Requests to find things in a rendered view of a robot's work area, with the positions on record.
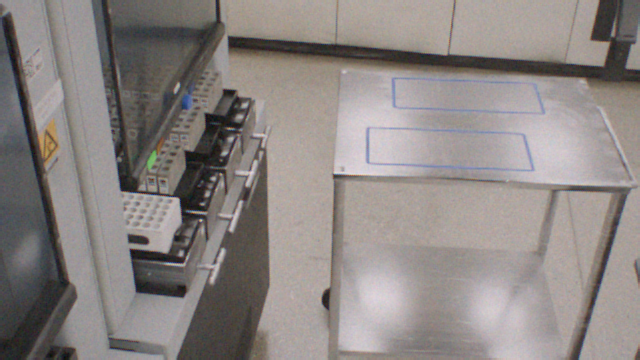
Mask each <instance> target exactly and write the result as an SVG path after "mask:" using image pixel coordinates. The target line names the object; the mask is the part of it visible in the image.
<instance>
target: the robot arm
mask: <svg viewBox="0 0 640 360"><path fill-rule="evenodd" d="M614 19H615V28H614V36H611V32H612V28H613V24H614ZM639 22H640V0H599V2H598V5H597V9H596V13H595V18H594V23H593V27H592V32H591V36H590V41H593V42H606V43H609V46H608V50H607V54H606V59H605V63H604V67H603V71H602V77H601V81H604V82H615V83H622V80H623V75H624V72H625V68H626V64H627V60H628V56H629V52H630V48H631V45H636V43H637V35H638V28H639Z"/></svg>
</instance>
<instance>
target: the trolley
mask: <svg viewBox="0 0 640 360"><path fill-rule="evenodd" d="M333 180H334V191H333V220H332V250H331V281H330V287H329V288H327V289H326V290H325V291H323V292H322V295H321V304H322V305H323V307H325V308H327V309H328V310H329V340H328V360H338V355H340V356H360V357H379V358H400V359H419V360H579V356H580V353H581V350H583V345H584V342H585V338H586V335H587V332H588V327H589V324H590V321H591V317H592V314H593V309H594V306H595V303H596V299H597V296H598V292H599V288H601V285H602V282H603V278H604V274H605V270H606V267H607V264H608V260H609V256H610V253H611V249H612V246H613V242H614V238H615V235H616V231H617V228H619V225H620V220H621V217H622V214H623V210H624V207H625V202H626V199H627V196H628V194H630V191H631V189H638V187H639V184H638V181H637V179H635V177H634V175H633V173H632V170H631V168H630V165H629V163H628V160H627V158H626V156H625V154H624V151H623V149H622V146H621V144H620V141H619V139H617V137H616V135H615V132H614V129H613V127H612V125H611V122H610V120H609V118H608V116H607V113H606V110H605V108H604V106H603V105H596V103H595V101H594V98H593V96H592V94H591V90H590V88H589V86H588V84H587V81H586V79H578V78H552V77H525V76H499V75H474V73H447V72H421V71H394V70H369V69H342V68H341V69H340V71H339V87H338V103H337V118H336V134H335V149H334V164H333ZM346 181H366V182H389V183H411V185H434V186H458V187H481V188H504V189H526V190H550V191H549V195H548V200H547V205H545V209H544V214H543V218H542V224H541V228H540V233H539V237H538V242H537V247H536V251H521V250H500V249H478V248H457V247H434V246H413V245H391V244H370V243H349V242H344V224H345V201H346ZM561 191H573V192H596V193H612V194H611V197H610V201H609V205H608V209H607V212H606V216H605V219H604V224H603V228H602V231H601V235H599V238H598V243H597V246H596V250H595V253H594V257H593V261H592V265H591V269H590V272H589V277H588V280H587V284H586V287H585V291H584V295H583V299H581V302H580V306H579V310H578V314H577V318H576V321H575V325H574V328H573V333H572V336H571V340H570V343H569V347H568V352H567V355H566V353H565V348H563V344H562V340H561V336H560V332H559V327H558V323H557V319H556V315H555V311H554V307H553V303H552V299H551V294H550V290H549V286H548V282H547V278H545V273H544V269H543V263H544V259H545V254H547V249H548V245H549V241H550V236H551V232H552V227H553V223H554V218H555V214H556V209H557V205H558V200H559V196H560V192H561Z"/></svg>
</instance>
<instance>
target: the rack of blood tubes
mask: <svg viewBox="0 0 640 360"><path fill-rule="evenodd" d="M121 196H122V204H123V210H124V217H125V224H126V231H127V237H128V245H129V248H132V249H141V250H150V251H159V252H163V253H167V254H168V251H169V249H170V247H171V245H172V243H173V239H175V237H173V236H175V233H176V231H177V229H180V226H181V224H182V220H181V210H180V200H179V198H175V197H165V196H156V195H146V194H137V193H127V192H121ZM180 223H181V224H180ZM179 225H180V226H179ZM178 227H179V228H178ZM172 238H173V239H172ZM171 241H172V242H171ZM170 243H171V244H170ZM169 245H170V247H169ZM168 248H169V249H168Z"/></svg>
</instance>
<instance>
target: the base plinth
mask: <svg viewBox="0 0 640 360"><path fill-rule="evenodd" d="M227 41H228V47H232V48H244V49H257V50H270V51H282V52H294V53H307V54H319V56H332V57H336V54H337V57H342V58H355V59H368V60H381V61H393V62H405V63H418V64H430V65H443V66H456V67H468V68H480V69H493V70H505V71H518V72H531V73H543V74H555V76H568V77H580V78H593V79H601V77H602V71H603V67H604V66H591V65H578V64H567V63H553V62H539V61H526V60H514V59H500V58H487V57H475V55H461V54H449V52H448V54H447V55H446V54H434V53H424V52H413V51H403V50H391V49H381V48H370V47H359V46H349V45H337V44H322V43H310V42H296V41H283V40H271V39H257V38H244V37H230V35H228V34H227ZM622 81H630V82H640V69H628V68H625V72H624V75H623V80H622Z"/></svg>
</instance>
